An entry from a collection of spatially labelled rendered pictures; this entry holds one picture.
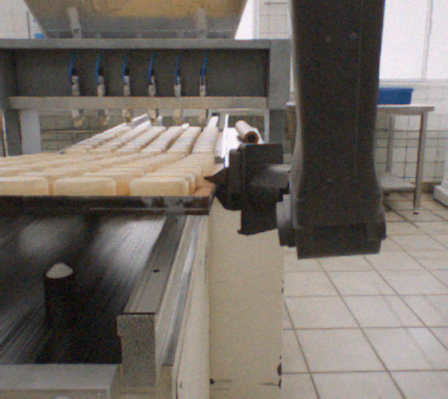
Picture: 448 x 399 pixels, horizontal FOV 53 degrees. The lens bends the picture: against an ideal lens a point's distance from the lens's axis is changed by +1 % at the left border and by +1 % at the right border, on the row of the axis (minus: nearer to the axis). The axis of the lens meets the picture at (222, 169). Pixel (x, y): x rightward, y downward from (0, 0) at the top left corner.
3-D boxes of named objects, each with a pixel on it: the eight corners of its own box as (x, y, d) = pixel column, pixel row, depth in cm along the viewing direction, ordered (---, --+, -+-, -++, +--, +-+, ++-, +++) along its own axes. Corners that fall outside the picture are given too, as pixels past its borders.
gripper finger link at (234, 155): (226, 144, 60) (280, 146, 53) (226, 197, 61) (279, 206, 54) (186, 146, 56) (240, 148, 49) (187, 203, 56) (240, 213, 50)
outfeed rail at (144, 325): (212, 128, 234) (212, 115, 232) (217, 128, 233) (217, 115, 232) (120, 392, 37) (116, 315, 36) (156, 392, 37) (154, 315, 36)
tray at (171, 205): (208, 215, 34) (208, 196, 34) (-316, 213, 35) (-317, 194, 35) (225, 164, 94) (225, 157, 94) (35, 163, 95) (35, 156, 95)
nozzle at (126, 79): (124, 124, 113) (120, 50, 109) (135, 124, 113) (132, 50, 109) (118, 126, 107) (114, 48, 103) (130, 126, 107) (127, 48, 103)
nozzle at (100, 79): (99, 124, 113) (95, 50, 109) (111, 124, 113) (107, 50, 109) (92, 126, 107) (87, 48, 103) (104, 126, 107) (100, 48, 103)
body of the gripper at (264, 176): (271, 142, 54) (323, 144, 49) (270, 225, 55) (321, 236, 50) (233, 143, 50) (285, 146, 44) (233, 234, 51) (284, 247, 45)
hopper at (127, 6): (59, 47, 132) (55, -3, 129) (250, 47, 131) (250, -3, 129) (12, 38, 104) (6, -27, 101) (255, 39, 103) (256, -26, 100)
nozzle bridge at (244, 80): (43, 160, 141) (34, 48, 134) (274, 161, 140) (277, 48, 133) (-13, 185, 109) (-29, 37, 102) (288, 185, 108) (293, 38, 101)
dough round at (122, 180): (79, 192, 46) (78, 172, 46) (129, 189, 48) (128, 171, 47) (82, 198, 41) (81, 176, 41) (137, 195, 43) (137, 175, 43)
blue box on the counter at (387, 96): (365, 105, 367) (366, 87, 364) (352, 103, 396) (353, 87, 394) (413, 105, 371) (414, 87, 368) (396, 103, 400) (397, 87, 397)
